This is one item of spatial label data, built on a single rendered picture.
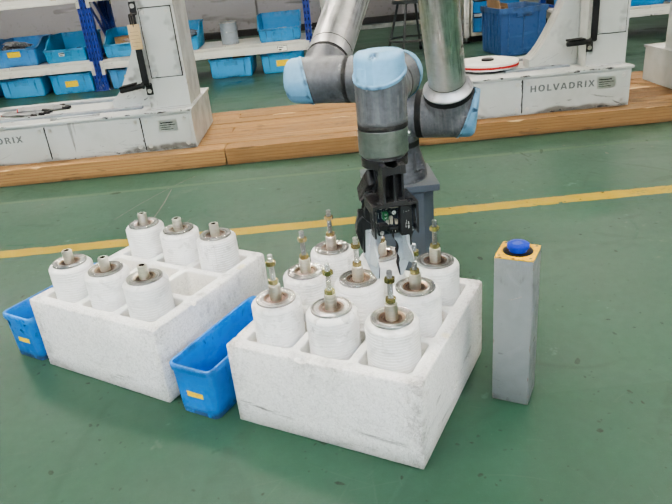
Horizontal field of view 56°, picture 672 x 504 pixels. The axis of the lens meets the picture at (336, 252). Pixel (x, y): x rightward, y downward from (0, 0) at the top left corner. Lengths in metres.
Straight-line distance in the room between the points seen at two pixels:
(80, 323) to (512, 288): 0.92
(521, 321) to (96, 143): 2.42
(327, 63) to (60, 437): 0.91
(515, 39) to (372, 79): 4.68
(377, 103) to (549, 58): 2.49
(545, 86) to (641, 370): 1.97
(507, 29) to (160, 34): 3.19
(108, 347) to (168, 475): 0.35
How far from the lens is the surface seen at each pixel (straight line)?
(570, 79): 3.24
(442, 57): 1.44
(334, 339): 1.13
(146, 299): 1.36
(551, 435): 1.26
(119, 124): 3.17
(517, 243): 1.18
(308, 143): 2.99
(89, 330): 1.49
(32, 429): 1.49
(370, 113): 0.92
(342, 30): 1.12
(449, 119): 1.53
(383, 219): 0.96
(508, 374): 1.29
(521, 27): 5.56
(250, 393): 1.27
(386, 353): 1.09
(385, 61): 0.91
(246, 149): 3.01
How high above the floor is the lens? 0.82
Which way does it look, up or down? 24 degrees down
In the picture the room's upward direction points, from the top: 6 degrees counter-clockwise
